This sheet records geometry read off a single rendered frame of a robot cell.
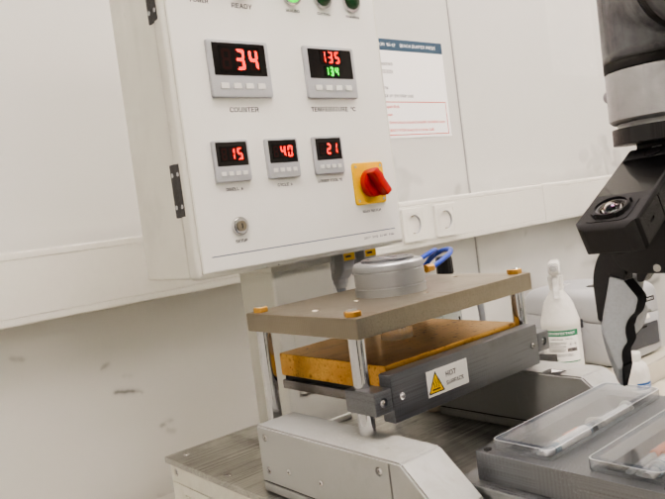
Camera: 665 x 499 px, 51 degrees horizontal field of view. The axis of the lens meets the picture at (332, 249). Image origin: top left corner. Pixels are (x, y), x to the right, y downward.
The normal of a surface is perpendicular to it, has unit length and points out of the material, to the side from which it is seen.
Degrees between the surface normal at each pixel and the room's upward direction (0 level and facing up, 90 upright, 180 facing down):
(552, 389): 90
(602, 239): 117
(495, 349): 90
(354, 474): 90
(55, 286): 90
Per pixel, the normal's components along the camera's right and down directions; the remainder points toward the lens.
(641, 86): -0.61, 0.11
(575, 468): -0.13, -0.99
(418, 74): 0.65, -0.04
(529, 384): -0.76, 0.14
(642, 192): -0.47, -0.82
